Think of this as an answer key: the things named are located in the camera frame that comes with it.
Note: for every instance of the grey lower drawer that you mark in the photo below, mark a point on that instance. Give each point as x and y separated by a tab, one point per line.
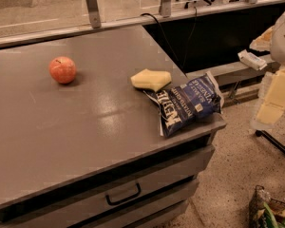
147	212

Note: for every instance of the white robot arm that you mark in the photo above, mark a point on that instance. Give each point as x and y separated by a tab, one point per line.
277	51

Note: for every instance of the white packet on ledge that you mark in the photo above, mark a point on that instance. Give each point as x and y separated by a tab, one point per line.
250	60

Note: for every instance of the grey metal bracket middle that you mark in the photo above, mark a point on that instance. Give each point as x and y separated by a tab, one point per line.
165	8

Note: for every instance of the grey drawer with black handle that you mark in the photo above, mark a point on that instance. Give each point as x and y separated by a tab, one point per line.
117	193

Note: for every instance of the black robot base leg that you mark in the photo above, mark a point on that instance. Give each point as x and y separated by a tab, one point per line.
271	139

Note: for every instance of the wire basket with items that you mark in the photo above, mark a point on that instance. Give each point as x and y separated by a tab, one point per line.
264	211

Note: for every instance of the grey metal bracket left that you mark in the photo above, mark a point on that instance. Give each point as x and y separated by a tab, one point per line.
93	13

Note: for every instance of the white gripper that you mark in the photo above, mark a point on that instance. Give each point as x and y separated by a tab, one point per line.
283	38

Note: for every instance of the blue potato chip bag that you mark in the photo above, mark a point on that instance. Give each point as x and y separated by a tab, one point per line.
183	105

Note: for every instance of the yellow green sponge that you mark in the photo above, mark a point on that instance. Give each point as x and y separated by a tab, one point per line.
151	79

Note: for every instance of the red apple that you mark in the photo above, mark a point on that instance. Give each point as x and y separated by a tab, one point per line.
62	69

